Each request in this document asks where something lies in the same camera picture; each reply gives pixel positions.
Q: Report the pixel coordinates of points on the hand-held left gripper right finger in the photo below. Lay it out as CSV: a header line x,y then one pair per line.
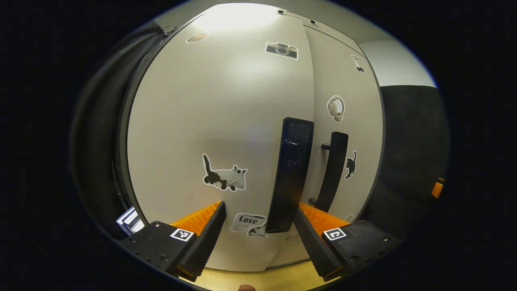
x,y
313,246

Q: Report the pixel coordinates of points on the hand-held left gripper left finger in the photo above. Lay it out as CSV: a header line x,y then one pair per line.
x,y
208,242

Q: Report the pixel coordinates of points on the white cabinet door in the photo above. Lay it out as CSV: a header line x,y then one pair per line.
x,y
202,101
335,68

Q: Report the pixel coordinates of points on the blue white box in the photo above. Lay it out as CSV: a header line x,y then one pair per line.
x,y
131,220

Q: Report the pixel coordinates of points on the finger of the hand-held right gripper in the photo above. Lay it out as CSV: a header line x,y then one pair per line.
x,y
437,190

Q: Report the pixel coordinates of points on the white cabinet drawer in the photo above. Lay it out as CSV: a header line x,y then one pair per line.
x,y
323,25

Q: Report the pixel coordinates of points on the black backdrop cloth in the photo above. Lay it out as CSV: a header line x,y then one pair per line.
x,y
93,141
408,141

